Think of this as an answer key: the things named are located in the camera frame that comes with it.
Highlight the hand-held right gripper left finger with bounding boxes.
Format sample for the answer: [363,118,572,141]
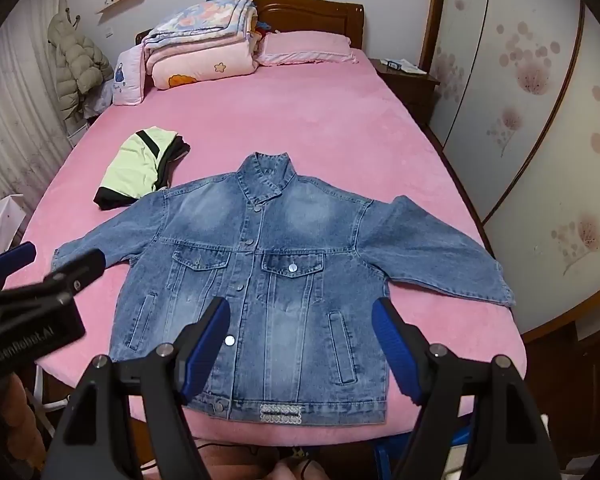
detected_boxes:
[40,296,231,480]

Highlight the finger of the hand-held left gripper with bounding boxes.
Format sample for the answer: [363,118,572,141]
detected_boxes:
[0,248,107,311]
[0,241,37,293]

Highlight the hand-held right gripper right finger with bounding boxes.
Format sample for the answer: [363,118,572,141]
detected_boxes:
[371,296,563,480]

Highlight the blue denim jacket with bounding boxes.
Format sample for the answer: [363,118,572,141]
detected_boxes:
[51,152,516,427]

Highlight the person's left forearm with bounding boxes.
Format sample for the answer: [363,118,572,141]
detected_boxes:
[0,370,48,471]

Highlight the white paper bag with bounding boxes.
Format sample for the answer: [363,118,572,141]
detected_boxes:
[0,194,28,261]

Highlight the blue plastic stool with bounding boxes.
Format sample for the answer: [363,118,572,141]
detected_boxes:
[374,422,476,480]

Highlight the folded green black garment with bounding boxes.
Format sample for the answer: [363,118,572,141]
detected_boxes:
[94,126,181,211]

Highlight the white curtain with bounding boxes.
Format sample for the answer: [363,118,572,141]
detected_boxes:
[0,50,73,216]

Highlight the white cushion with blue print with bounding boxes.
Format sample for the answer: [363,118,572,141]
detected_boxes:
[111,45,148,107]

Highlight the beige puffer jacket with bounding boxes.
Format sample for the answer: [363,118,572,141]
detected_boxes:
[47,10,115,123]

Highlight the bed with pink sheet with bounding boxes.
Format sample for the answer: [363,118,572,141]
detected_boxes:
[2,30,528,448]

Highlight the dark wooden nightstand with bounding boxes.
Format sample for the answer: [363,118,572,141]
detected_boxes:
[369,57,441,126]

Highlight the wardrobe with floral sliding doors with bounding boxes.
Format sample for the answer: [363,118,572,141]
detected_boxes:
[420,0,600,341]

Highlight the white papers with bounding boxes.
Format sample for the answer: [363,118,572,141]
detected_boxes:
[395,58,428,76]

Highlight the folded floral quilt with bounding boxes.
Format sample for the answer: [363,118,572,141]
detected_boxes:
[140,0,260,56]

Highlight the pink pillow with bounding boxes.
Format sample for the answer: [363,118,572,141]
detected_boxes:
[256,30,361,67]

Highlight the wooden headboard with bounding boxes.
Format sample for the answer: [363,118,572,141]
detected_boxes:
[135,0,366,51]

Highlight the wooden wall shelf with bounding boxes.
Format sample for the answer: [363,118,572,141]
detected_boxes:
[96,0,149,15]

